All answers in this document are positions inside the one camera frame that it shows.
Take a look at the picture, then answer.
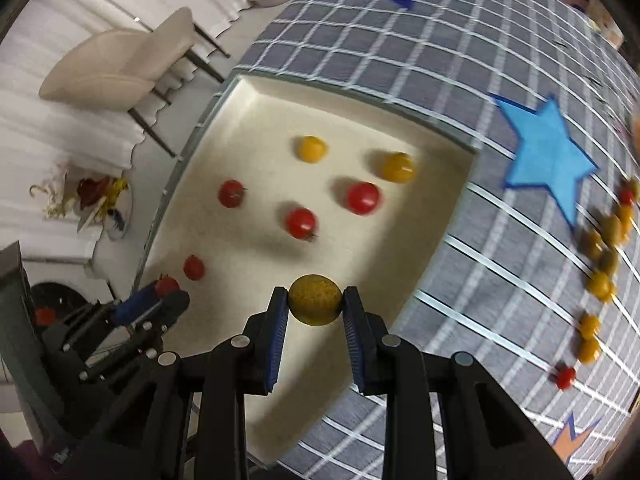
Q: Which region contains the yellow cherry tomato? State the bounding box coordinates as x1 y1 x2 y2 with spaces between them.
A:
376 152 417 183
297 135 328 163

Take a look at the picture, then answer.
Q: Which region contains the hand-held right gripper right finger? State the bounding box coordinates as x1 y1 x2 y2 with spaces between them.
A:
342 287 573 480

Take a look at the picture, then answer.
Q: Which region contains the beige square tray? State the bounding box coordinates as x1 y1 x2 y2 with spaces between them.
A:
132 72 481 466

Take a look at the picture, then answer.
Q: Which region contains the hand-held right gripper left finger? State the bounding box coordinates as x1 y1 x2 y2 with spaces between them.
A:
85 287 291 480

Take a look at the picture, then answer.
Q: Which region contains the yellow-green cherry tomato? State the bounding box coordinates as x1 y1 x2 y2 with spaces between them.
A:
287 274 345 327

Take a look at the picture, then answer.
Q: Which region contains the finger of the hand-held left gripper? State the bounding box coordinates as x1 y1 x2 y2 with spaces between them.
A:
75 290 192 386
60 284 166 356

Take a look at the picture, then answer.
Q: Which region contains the group of cherry tomatoes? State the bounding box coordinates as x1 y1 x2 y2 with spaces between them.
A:
555 175 640 391

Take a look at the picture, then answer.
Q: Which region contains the white curtain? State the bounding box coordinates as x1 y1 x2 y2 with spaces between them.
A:
0 0 256 261

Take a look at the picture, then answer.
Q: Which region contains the red and yellow ornament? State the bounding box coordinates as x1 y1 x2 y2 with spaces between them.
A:
30 172 131 226

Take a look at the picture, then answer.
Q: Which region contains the beige upholstered chair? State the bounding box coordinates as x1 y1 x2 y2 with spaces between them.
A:
39 7 231 158

